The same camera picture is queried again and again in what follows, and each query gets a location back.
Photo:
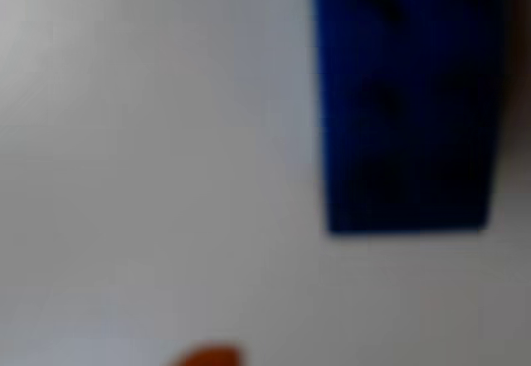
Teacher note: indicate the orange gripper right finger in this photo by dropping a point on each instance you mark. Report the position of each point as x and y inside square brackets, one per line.
[523, 13]

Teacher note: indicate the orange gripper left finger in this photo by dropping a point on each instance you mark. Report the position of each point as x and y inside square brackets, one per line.
[207, 357]

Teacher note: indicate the small blue block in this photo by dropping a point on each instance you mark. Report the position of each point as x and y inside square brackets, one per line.
[408, 100]

